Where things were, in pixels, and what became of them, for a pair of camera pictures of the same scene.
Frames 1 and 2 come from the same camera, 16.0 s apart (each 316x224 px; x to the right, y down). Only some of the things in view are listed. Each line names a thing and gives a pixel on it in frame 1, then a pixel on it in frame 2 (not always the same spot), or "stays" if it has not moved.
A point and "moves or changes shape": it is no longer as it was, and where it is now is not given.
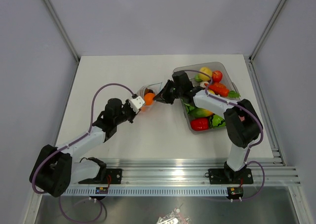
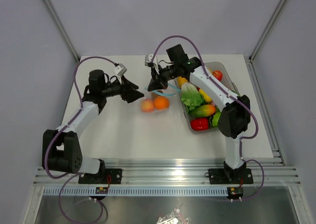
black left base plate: [111, 176] stays
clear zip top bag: [147, 93] moves or changes shape
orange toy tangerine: [148, 98] to [161, 103]
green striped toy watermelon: [216, 121] stays
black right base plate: [227, 176] stays
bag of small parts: [175, 217] stays
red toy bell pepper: [200, 124] stays
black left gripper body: [127, 113] to [112, 89]
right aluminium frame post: [270, 23] stays
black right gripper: [163, 96] to [157, 83]
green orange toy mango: [200, 112] stays
